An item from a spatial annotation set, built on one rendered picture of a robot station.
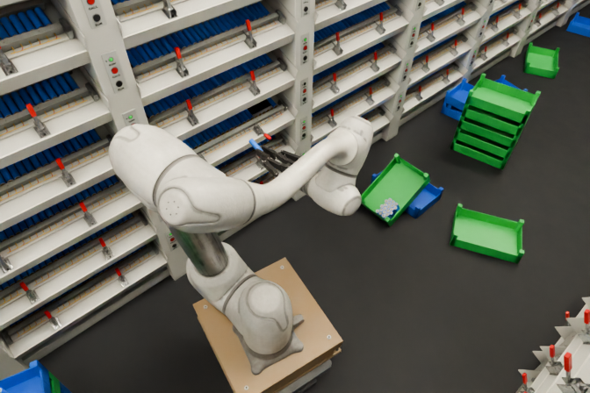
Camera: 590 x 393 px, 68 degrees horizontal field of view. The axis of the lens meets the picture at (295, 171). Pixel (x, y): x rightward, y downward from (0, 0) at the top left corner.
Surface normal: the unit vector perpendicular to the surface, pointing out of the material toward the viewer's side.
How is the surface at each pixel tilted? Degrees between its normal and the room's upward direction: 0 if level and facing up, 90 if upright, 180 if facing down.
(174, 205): 53
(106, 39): 90
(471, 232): 0
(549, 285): 0
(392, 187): 28
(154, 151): 6
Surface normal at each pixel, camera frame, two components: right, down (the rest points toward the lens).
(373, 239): 0.00, -0.70
